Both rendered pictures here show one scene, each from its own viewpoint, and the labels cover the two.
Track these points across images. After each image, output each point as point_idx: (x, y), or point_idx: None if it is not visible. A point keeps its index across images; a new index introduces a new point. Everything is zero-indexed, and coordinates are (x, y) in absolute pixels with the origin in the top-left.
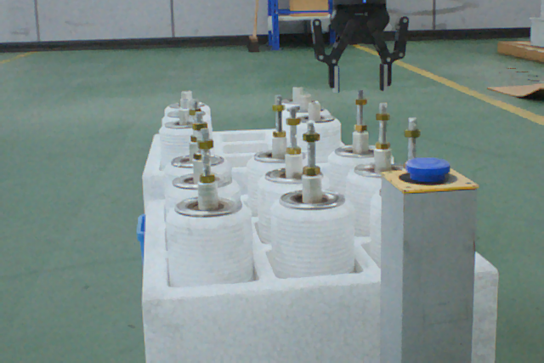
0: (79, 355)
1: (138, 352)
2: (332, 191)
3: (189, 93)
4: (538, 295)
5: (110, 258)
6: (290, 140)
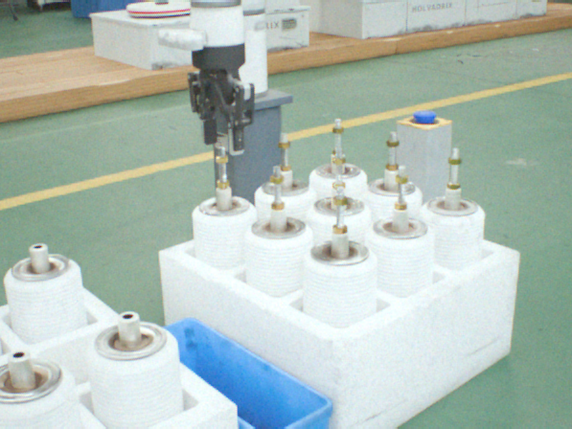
0: None
1: (422, 426)
2: (370, 185)
3: None
4: (134, 293)
5: None
6: (341, 176)
